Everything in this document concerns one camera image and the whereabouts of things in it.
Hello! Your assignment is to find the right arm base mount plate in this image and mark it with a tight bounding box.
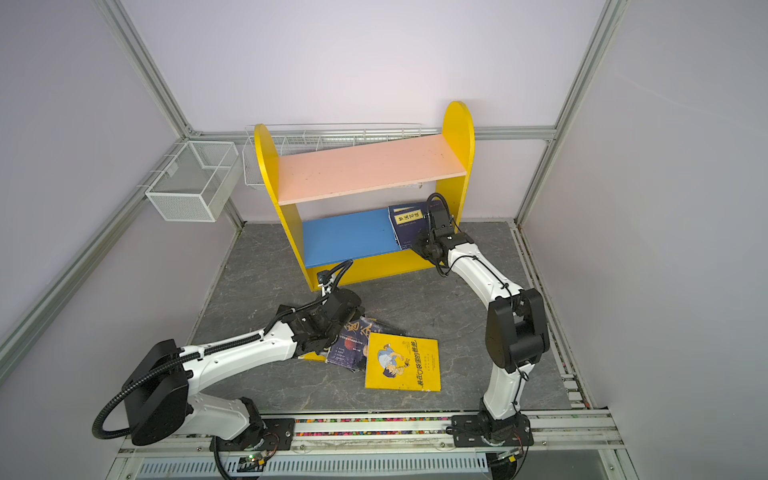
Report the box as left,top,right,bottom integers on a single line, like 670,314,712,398
446,412,534,448

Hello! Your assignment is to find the white mesh box basket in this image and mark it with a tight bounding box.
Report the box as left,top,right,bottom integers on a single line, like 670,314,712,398
145,141,243,223

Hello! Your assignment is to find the dark purple book red circle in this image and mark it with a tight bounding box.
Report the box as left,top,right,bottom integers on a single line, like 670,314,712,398
325,317,405,372

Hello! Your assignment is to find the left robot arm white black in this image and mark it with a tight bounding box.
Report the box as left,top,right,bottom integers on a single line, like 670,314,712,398
91,260,364,451

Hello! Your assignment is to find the white wire rack basket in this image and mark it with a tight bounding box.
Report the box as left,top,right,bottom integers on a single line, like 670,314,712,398
240,123,429,190

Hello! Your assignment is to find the yellow cartoon cover book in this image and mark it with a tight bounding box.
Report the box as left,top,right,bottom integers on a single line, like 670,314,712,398
365,333,442,392

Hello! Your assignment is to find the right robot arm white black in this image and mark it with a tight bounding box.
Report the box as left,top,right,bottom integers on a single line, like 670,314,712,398
412,192,550,442

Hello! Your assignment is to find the aluminium rail with colourful strip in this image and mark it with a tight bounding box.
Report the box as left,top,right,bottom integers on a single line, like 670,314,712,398
116,409,626,460

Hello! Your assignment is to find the thin yellow book underneath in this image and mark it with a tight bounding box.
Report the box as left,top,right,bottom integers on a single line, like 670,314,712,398
300,352,327,363

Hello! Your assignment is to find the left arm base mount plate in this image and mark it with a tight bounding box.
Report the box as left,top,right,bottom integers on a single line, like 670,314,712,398
209,417,296,453

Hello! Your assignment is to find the yellow shelf with pink and blue boards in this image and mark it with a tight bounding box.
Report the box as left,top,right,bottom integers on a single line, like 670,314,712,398
253,101,476,291

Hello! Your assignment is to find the white vent grille panel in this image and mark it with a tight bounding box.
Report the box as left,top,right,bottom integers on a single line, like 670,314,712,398
134,453,490,479

